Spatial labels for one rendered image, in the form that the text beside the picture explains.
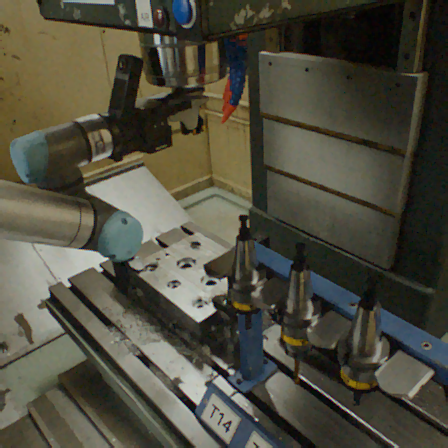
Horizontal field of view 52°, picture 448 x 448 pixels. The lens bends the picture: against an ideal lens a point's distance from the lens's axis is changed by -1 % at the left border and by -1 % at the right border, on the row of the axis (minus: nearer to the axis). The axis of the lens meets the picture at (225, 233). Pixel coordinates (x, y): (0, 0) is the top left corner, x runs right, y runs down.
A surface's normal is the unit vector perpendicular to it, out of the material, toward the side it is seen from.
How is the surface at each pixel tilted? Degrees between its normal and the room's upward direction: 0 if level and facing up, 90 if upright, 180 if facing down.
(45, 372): 0
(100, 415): 7
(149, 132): 90
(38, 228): 101
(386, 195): 88
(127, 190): 24
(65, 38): 90
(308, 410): 0
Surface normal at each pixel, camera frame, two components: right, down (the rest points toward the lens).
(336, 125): -0.73, 0.36
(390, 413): -0.06, -0.85
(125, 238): 0.71, 0.33
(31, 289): 0.22, -0.63
